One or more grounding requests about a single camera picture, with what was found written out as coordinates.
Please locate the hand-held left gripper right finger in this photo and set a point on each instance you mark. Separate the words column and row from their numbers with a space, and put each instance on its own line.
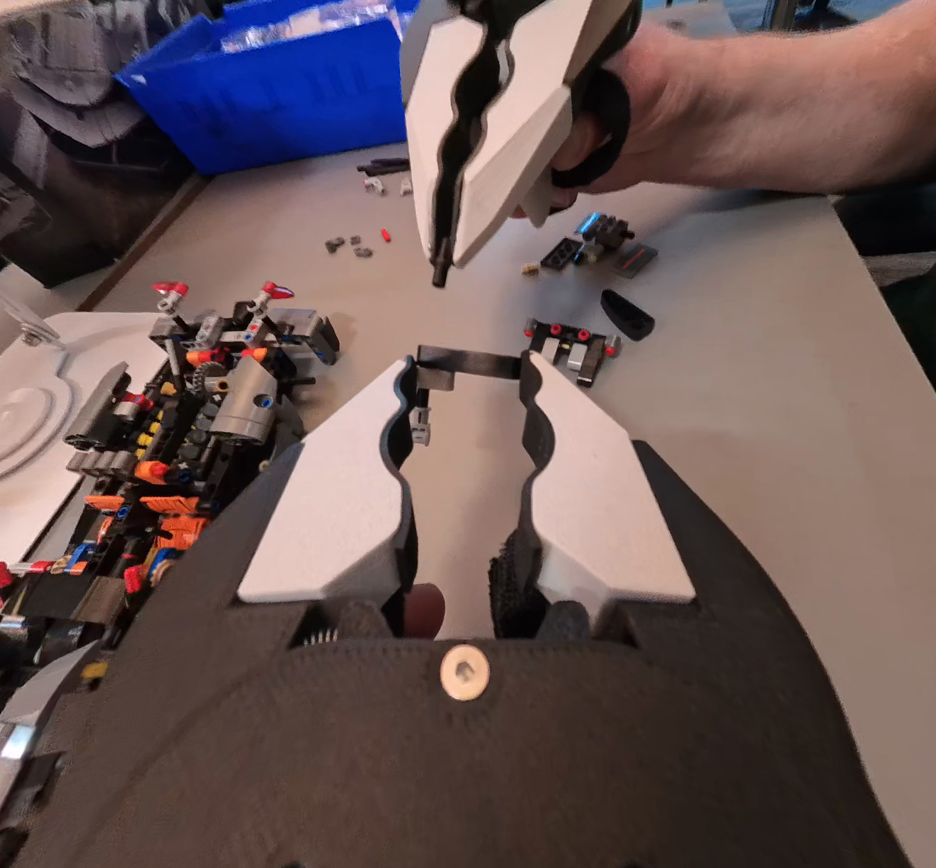
column 607, row 517

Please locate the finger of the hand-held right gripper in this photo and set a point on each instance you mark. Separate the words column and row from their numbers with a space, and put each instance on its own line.
column 428, row 136
column 526, row 122

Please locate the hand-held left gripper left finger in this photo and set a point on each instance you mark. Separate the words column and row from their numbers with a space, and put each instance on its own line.
column 329, row 509

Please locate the black lego axle pin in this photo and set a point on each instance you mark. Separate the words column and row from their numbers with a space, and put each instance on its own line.
column 439, row 268

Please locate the lego technic car chassis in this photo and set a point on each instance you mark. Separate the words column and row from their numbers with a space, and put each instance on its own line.
column 183, row 429

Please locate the grey lego fin assembly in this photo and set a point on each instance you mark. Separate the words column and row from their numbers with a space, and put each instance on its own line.
column 29, row 736

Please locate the black flat lego plate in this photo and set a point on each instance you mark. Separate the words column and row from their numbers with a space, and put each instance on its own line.
column 561, row 254

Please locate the grey lego brick assembly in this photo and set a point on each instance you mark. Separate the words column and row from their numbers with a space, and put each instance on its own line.
column 607, row 235

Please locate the black lego subassembly red pins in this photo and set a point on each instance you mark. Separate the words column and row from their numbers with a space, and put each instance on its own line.
column 574, row 349

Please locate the dark grey sloped lego tile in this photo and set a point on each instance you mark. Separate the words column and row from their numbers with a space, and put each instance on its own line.
column 635, row 260

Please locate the black curved lego beam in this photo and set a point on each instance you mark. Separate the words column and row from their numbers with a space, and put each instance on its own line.
column 627, row 316

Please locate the person's right hand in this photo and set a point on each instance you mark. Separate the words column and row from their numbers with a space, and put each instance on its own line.
column 658, row 122

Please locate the blue plastic parts bin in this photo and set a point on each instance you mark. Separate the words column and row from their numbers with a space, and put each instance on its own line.
column 292, row 100

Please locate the clear plastic parts bags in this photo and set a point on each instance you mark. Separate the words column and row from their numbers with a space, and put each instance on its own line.
column 314, row 16

